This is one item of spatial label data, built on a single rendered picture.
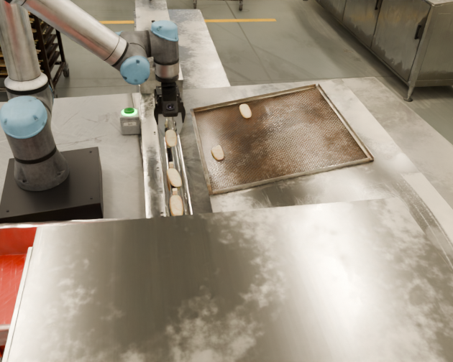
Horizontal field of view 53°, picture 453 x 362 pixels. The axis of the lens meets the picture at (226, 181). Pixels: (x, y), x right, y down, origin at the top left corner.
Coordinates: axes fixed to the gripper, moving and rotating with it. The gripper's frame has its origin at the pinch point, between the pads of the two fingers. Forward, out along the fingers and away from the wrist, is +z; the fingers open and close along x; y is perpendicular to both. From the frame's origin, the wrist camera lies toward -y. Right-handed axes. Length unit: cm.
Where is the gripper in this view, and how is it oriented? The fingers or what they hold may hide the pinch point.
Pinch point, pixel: (170, 133)
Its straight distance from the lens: 150.6
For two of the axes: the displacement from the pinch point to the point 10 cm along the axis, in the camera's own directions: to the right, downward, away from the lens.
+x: -9.8, 0.9, -1.6
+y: -1.8, -6.0, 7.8
